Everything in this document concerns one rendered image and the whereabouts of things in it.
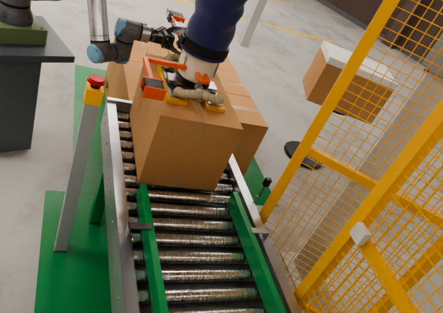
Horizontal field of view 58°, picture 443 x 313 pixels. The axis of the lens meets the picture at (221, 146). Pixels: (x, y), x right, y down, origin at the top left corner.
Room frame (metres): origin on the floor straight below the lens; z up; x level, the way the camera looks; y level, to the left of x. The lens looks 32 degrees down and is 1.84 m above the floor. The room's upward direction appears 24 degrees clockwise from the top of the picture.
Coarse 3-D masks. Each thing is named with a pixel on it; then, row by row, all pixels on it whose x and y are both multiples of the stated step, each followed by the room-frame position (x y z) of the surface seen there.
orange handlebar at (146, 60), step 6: (174, 18) 2.26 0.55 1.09; (144, 60) 1.59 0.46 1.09; (150, 60) 1.63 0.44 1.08; (156, 60) 1.64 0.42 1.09; (162, 60) 1.66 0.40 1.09; (144, 66) 1.55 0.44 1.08; (168, 66) 1.67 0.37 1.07; (174, 66) 1.68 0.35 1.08; (180, 66) 1.69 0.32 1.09; (186, 66) 1.71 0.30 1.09; (150, 72) 1.50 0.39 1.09; (198, 72) 1.70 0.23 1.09; (198, 78) 1.65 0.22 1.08; (204, 78) 1.70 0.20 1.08
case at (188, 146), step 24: (144, 72) 1.89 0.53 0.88; (144, 120) 1.64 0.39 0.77; (168, 120) 1.47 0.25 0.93; (192, 120) 1.52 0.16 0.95; (216, 120) 1.61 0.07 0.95; (144, 144) 1.53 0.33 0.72; (168, 144) 1.49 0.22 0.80; (192, 144) 1.54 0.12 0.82; (216, 144) 1.59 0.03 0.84; (144, 168) 1.45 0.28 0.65; (168, 168) 1.51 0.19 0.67; (192, 168) 1.56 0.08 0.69; (216, 168) 1.62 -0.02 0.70
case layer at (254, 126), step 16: (144, 48) 2.94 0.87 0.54; (160, 48) 3.07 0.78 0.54; (112, 64) 2.94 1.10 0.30; (128, 64) 2.57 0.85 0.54; (224, 64) 3.33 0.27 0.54; (112, 80) 2.78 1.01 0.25; (128, 80) 2.35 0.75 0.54; (224, 80) 3.00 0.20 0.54; (240, 80) 3.14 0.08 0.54; (112, 96) 2.64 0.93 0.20; (128, 96) 2.17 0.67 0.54; (240, 96) 2.85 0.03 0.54; (240, 112) 2.60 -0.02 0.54; (256, 112) 2.72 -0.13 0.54; (256, 128) 2.53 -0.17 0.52; (240, 144) 2.50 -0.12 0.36; (256, 144) 2.56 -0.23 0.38; (240, 160) 2.53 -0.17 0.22
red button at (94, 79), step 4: (88, 76) 1.36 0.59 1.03; (92, 76) 1.36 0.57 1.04; (96, 76) 1.37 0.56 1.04; (100, 76) 1.38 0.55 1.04; (88, 80) 1.34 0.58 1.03; (92, 80) 1.34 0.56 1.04; (96, 80) 1.34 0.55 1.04; (100, 80) 1.36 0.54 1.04; (104, 80) 1.38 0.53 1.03; (92, 84) 1.33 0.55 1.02; (96, 84) 1.33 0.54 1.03; (100, 84) 1.34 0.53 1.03; (104, 84) 1.37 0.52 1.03; (96, 88) 1.35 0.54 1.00
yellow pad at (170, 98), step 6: (156, 66) 1.86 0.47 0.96; (162, 66) 1.85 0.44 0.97; (162, 72) 1.79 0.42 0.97; (174, 72) 1.84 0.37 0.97; (162, 78) 1.73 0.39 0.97; (168, 84) 1.69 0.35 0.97; (174, 84) 1.67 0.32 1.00; (180, 84) 1.76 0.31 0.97; (168, 90) 1.64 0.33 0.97; (168, 96) 1.60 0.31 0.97; (174, 96) 1.61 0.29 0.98; (168, 102) 1.57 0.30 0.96; (174, 102) 1.59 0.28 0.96; (180, 102) 1.60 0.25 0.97; (186, 102) 1.62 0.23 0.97
